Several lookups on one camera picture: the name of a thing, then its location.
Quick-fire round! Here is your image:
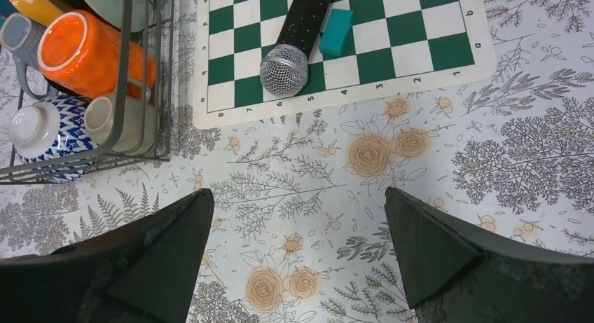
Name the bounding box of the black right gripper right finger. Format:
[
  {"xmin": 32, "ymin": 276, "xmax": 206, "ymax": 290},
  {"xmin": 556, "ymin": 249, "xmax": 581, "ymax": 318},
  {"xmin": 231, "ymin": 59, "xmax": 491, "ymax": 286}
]
[{"xmin": 385, "ymin": 188, "xmax": 593, "ymax": 322}]

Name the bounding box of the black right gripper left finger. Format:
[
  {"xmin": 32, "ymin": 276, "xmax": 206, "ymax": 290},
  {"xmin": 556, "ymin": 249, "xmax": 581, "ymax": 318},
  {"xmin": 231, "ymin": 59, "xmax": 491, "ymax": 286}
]
[{"xmin": 1, "ymin": 188, "xmax": 214, "ymax": 322}]

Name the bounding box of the mint green flower plate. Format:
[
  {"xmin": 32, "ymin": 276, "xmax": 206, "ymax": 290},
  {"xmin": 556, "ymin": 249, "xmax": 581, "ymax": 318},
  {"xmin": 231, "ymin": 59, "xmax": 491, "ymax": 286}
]
[{"xmin": 84, "ymin": 0, "xmax": 146, "ymax": 33}]

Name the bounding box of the yellow polka dot plate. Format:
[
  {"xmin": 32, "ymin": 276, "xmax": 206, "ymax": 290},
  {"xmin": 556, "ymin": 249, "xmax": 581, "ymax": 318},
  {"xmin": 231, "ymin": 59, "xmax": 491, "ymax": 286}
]
[{"xmin": 9, "ymin": 0, "xmax": 74, "ymax": 26}]

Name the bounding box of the small beige ceramic cup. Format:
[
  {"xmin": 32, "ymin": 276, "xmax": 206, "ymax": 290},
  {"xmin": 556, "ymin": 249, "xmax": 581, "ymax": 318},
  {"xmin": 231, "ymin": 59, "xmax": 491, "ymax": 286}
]
[{"xmin": 83, "ymin": 92, "xmax": 159, "ymax": 156}]

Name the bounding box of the blue white patterned bowl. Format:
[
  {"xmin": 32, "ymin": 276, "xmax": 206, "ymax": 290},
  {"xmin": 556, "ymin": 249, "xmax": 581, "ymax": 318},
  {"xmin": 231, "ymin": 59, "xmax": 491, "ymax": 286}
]
[{"xmin": 8, "ymin": 95, "xmax": 98, "ymax": 164}]

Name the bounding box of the orange ceramic mug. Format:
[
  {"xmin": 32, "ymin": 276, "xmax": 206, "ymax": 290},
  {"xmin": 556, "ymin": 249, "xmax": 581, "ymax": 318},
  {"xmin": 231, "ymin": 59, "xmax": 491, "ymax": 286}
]
[{"xmin": 36, "ymin": 10, "xmax": 158, "ymax": 101}]

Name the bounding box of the green white chessboard mat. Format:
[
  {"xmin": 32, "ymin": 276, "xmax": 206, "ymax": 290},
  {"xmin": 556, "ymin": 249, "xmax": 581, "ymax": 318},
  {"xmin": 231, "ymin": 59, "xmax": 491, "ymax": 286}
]
[{"xmin": 193, "ymin": 0, "xmax": 496, "ymax": 129}]

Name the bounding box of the black glitter microphone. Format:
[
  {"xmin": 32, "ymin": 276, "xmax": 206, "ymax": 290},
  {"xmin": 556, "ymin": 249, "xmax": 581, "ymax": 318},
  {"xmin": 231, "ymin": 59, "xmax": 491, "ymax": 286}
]
[{"xmin": 260, "ymin": 0, "xmax": 333, "ymax": 98}]

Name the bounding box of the grey blue ceramic mug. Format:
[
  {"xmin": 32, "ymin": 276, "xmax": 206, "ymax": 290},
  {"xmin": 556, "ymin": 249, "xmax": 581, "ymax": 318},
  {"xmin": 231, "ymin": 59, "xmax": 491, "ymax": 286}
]
[{"xmin": 1, "ymin": 12, "xmax": 58, "ymax": 99}]

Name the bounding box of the teal rectangular block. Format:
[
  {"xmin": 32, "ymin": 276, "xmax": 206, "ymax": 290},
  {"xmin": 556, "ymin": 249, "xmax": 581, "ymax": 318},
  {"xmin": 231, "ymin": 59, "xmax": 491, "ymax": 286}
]
[{"xmin": 319, "ymin": 8, "xmax": 354, "ymax": 57}]

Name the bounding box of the grey wire dish rack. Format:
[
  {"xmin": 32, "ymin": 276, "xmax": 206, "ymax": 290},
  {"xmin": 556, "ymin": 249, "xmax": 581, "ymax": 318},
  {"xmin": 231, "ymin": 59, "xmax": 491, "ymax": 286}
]
[{"xmin": 1, "ymin": 0, "xmax": 172, "ymax": 185}]

